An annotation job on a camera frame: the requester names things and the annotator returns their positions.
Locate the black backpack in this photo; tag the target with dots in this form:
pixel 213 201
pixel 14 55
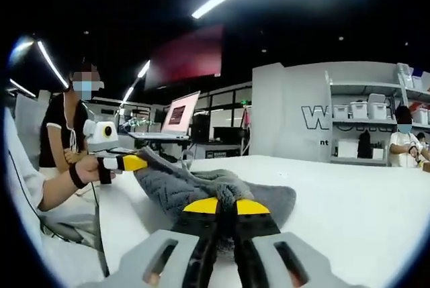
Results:
pixel 365 145

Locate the open silver laptop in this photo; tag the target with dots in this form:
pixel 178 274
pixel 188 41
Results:
pixel 179 113

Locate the grey towel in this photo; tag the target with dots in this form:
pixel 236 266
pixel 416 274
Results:
pixel 168 187

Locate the white lettered partition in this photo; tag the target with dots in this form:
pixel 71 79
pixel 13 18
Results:
pixel 275 100

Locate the person's left hand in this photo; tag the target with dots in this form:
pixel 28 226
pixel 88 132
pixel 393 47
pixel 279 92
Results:
pixel 90 170

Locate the green white mechanical device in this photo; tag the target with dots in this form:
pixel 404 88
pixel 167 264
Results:
pixel 137 123

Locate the black labelled case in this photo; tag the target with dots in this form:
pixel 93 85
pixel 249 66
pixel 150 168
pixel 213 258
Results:
pixel 228 153

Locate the laptop stand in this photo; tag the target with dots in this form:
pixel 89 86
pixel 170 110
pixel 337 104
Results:
pixel 185 148

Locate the white cardboard box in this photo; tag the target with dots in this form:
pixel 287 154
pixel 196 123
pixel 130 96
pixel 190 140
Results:
pixel 347 149

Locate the white high-back chair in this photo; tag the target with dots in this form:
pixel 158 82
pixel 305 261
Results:
pixel 28 123

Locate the row of white storage bins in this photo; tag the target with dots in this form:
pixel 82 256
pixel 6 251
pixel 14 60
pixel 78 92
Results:
pixel 357 110

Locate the pink hanging cloth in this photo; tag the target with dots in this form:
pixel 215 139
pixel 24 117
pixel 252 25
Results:
pixel 248 117

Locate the white metal shelving rack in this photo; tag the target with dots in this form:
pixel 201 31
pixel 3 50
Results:
pixel 363 121

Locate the green exit sign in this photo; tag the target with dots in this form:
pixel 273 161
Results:
pixel 246 101

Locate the large wall monitor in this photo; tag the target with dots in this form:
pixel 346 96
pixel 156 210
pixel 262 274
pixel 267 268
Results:
pixel 188 59

